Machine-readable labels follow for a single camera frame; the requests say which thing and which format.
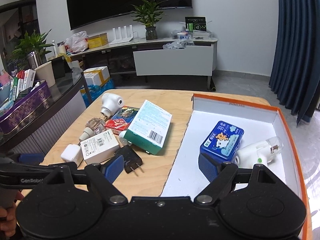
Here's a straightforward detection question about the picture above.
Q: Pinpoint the purple patterned storage box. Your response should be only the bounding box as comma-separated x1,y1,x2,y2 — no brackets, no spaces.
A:
1,80,54,135

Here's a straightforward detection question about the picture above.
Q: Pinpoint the white charger product box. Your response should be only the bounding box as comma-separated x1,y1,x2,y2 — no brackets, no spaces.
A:
80,129,120,165

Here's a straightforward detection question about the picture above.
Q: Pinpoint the potted green plant on console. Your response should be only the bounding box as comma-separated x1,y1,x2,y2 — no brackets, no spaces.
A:
131,0,164,41

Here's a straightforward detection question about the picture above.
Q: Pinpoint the blue dental floss box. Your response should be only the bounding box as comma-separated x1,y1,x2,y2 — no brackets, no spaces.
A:
200,120,244,162

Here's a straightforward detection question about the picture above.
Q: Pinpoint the dark blue curtain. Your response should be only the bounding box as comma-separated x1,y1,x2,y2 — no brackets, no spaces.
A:
269,0,319,124

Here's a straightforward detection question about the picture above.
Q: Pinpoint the red playing card pack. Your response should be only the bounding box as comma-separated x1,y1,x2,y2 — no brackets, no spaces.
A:
105,106,139,135

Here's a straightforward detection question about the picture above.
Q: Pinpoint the white plastic bag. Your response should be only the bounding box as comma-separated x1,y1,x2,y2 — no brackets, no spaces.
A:
65,31,88,53

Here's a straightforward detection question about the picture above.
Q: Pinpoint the leafy plant on side table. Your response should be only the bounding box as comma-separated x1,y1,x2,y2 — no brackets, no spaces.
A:
11,31,53,70

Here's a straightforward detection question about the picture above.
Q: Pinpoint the black power adapter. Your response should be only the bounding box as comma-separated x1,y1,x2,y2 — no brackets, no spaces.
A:
114,145,143,175

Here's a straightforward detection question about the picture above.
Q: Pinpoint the small white cube charger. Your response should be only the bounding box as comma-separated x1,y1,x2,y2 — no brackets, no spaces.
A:
60,144,84,167

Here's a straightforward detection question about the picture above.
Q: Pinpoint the white paper cup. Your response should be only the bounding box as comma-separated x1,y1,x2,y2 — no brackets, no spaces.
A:
35,61,55,88

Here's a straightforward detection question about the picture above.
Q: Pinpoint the yellow box on console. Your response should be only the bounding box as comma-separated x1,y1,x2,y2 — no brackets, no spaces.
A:
87,33,108,49

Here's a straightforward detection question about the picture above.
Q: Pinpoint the orange white cardboard box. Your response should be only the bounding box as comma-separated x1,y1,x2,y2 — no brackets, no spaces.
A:
157,94,310,239

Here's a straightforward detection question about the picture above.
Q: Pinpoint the large white plug-in diffuser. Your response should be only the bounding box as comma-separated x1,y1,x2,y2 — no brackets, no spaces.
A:
232,137,283,168

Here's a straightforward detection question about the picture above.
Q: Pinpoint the left human hand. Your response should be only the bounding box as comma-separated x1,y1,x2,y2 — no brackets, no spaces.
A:
1,190,24,239

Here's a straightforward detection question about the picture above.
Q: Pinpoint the white TV console cabinet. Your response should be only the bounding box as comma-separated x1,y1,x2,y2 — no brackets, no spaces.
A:
71,37,217,92

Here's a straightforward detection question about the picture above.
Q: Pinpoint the teal white carton box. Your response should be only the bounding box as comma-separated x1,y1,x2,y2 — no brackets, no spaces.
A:
124,100,172,155

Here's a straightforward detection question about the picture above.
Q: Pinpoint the yellow white carton on floor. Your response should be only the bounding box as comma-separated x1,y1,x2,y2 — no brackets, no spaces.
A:
84,66,110,87

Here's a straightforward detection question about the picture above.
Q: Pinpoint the white plug-in camera device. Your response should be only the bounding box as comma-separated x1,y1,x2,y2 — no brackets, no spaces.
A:
100,93,124,120

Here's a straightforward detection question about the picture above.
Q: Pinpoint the black green display box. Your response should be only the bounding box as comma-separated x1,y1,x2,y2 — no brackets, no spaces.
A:
185,16,207,32

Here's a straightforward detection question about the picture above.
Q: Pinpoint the white wifi router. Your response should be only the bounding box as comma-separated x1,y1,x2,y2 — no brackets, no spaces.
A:
110,25,134,45

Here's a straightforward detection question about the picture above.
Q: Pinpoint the blue plastic bag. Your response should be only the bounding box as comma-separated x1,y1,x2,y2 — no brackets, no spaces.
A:
80,79,114,107

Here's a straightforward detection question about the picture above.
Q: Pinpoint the clear refill bottle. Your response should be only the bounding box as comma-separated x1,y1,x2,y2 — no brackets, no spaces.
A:
79,118,106,142

